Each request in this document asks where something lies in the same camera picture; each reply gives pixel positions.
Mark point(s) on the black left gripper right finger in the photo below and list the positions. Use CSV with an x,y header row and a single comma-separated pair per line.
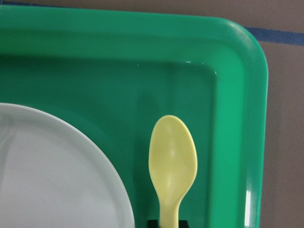
x,y
183,224

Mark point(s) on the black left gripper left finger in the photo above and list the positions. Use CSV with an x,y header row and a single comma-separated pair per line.
x,y
153,223

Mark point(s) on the yellow plastic spoon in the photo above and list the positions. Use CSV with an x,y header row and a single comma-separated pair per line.
x,y
173,166

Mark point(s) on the white round plate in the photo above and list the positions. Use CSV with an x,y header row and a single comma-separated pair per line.
x,y
54,176

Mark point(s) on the green plastic tray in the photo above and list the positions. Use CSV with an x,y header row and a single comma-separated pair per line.
x,y
113,74

